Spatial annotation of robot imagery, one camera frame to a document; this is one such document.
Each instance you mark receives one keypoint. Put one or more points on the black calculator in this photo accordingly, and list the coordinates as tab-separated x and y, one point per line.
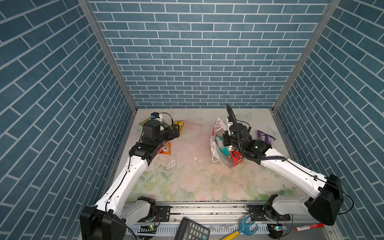
190	230

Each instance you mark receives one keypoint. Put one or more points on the yellow snack packet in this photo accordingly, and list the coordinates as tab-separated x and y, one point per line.
180	124

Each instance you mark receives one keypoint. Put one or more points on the blue yellow clamp tool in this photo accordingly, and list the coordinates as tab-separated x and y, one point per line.
244	228

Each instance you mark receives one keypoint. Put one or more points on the teal pink snack packet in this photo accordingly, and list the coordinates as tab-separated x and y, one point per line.
224	149

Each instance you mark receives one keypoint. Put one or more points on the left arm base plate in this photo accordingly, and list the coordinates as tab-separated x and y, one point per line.
161	214

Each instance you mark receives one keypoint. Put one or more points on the aluminium front rail frame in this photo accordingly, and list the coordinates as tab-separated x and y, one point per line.
216	212

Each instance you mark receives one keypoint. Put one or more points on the green snack packet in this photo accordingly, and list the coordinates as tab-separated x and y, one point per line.
143	122

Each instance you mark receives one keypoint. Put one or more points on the purple snack packet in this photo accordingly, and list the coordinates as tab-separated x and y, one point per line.
266	137

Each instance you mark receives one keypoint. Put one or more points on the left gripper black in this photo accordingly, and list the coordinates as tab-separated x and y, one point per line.
175	132

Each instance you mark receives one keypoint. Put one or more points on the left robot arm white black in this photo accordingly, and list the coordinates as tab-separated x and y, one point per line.
108	219

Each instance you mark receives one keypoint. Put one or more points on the red white marker pen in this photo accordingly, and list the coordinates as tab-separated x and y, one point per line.
309	227

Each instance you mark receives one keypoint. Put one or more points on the orange colourful snack packet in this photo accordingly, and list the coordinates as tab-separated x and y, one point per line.
165	149

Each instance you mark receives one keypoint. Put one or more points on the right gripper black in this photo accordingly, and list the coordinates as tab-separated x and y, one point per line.
226	135

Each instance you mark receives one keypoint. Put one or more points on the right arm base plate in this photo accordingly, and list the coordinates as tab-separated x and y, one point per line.
262	213

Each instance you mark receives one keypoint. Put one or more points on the red white paper gift bag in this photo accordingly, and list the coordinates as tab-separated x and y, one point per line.
235	157

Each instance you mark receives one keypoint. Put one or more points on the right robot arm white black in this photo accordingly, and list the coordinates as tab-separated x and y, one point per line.
323	196

